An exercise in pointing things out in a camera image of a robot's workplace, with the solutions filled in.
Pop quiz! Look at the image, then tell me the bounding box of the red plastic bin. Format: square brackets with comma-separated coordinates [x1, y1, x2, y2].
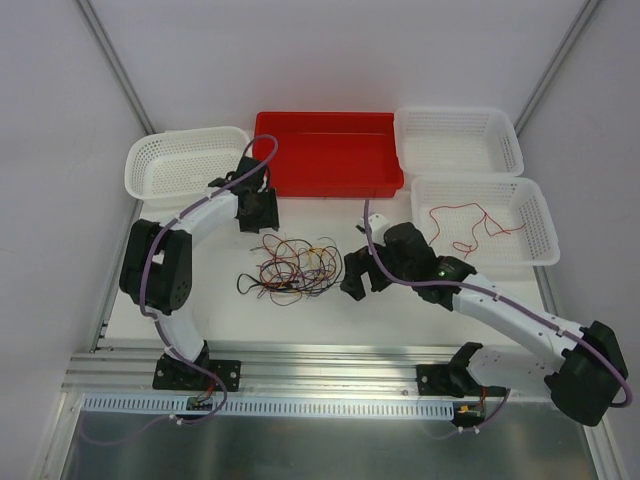
[254, 111, 404, 199]

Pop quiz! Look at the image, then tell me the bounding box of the multicolour wire bundle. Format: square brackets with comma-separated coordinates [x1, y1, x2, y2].
[236, 233, 346, 307]

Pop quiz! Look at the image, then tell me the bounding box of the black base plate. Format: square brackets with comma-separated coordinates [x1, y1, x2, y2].
[151, 355, 242, 392]
[415, 364, 506, 398]

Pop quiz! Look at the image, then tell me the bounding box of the red wire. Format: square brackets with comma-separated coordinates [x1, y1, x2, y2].
[428, 202, 529, 260]

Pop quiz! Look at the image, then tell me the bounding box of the aluminium mounting rail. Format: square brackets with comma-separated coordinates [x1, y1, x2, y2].
[62, 340, 600, 404]

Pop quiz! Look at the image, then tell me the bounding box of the right aluminium frame post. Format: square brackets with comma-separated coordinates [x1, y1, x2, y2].
[514, 0, 604, 136]

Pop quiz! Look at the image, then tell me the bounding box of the white oval perforated basket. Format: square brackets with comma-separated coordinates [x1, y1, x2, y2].
[124, 126, 249, 208]

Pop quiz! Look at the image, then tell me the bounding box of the white rectangular basket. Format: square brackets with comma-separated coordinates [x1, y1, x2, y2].
[410, 174, 560, 267]
[393, 107, 524, 176]

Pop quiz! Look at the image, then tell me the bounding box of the white slotted cable duct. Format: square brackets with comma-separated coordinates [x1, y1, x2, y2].
[83, 394, 454, 421]

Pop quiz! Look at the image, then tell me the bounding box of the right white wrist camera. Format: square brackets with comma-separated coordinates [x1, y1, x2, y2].
[356, 213, 390, 236]

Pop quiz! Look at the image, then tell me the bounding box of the aluminium frame post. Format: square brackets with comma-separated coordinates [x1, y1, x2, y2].
[514, 0, 604, 136]
[72, 0, 157, 135]

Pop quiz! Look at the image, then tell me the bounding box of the white far rectangular basket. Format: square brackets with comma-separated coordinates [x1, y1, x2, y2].
[393, 107, 524, 176]

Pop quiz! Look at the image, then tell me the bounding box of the white near rectangular basket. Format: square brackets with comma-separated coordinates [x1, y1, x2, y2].
[410, 174, 560, 267]

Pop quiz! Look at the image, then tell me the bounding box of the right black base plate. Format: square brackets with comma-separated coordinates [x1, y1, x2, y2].
[415, 364, 506, 398]

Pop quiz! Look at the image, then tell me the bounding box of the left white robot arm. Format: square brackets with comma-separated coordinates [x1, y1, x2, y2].
[119, 154, 280, 390]

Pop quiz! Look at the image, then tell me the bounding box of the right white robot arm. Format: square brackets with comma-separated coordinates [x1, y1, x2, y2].
[340, 215, 633, 427]

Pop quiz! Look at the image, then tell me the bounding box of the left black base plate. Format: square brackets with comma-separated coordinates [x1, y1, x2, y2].
[151, 355, 242, 392]

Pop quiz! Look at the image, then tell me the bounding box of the left aluminium frame post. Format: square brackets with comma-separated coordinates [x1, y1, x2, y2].
[72, 0, 157, 135]

